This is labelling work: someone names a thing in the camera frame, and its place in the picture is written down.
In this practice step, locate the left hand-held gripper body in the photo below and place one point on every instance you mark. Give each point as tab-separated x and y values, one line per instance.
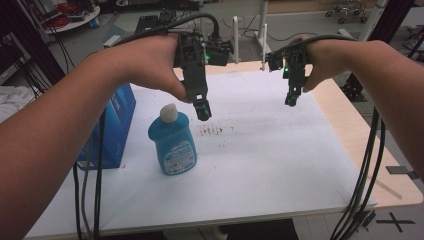
193	63

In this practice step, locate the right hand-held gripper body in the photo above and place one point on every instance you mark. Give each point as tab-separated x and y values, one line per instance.
295	65

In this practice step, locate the person's right hand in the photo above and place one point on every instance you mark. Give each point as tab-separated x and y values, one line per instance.
321	61

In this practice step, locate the person's left hand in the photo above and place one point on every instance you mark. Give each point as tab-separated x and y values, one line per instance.
146	63

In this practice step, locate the blue bottle with white cap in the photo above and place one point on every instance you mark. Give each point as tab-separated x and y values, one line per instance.
173	143

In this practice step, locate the white metal stand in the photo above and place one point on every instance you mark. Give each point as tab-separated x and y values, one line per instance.
262	30

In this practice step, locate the black stand base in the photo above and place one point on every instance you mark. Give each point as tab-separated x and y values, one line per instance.
353	88

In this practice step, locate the black flat device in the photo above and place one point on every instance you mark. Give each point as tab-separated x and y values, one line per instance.
146	24

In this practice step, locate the white table mat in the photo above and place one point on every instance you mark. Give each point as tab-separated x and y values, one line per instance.
253	160

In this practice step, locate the wheeled metal cart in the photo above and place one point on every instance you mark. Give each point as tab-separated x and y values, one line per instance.
346	11

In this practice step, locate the blue cardboard box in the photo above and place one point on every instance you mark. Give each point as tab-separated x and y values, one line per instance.
116	126

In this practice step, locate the white pole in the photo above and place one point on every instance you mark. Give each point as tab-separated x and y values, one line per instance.
371	18

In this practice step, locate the round white table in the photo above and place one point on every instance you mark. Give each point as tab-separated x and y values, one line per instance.
81	20

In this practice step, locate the black equipment rack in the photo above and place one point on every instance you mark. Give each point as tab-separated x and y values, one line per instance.
30	46

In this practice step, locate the white cloth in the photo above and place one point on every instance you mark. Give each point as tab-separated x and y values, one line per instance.
13	100

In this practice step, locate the white metal bracket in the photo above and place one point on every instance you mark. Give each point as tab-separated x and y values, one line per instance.
236	36

